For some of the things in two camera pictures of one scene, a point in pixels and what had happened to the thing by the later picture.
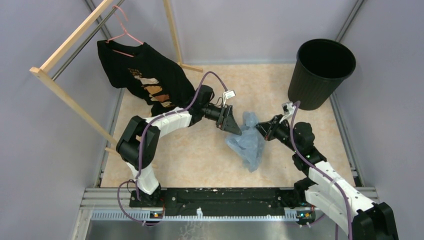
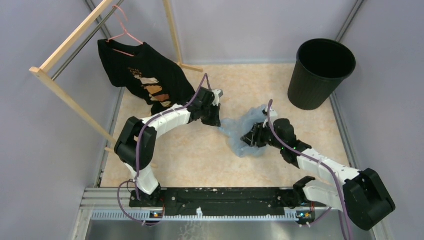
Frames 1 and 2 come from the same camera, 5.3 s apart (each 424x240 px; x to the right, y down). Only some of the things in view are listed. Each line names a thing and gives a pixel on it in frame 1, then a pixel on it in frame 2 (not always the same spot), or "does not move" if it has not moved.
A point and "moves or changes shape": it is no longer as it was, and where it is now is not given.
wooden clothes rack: x=37 y=71 does not move
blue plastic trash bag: x=249 y=146 moves or changes shape
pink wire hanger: x=125 y=33 does not move
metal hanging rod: x=88 y=39 does not move
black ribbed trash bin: x=321 y=66 does not move
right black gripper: x=268 y=129 -> x=256 y=136
